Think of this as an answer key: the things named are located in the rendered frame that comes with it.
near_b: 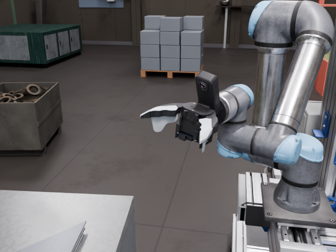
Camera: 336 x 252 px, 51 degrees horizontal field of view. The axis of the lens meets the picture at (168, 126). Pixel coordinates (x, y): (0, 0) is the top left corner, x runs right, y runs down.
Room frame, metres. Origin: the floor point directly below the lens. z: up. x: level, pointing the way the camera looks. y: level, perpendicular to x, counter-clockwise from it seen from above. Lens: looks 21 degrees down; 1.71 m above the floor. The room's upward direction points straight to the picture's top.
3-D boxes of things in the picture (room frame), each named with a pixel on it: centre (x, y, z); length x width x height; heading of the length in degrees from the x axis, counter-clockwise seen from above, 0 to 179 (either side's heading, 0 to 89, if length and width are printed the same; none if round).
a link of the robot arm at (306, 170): (1.03, -0.43, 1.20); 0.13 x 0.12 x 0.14; 53
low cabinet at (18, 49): (9.51, 3.64, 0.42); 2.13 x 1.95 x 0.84; 169
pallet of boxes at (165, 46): (7.71, -0.11, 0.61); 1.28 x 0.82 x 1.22; 80
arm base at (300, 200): (1.03, -0.44, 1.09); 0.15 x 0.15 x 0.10
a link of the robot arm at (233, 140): (0.88, -0.19, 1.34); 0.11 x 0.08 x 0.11; 53
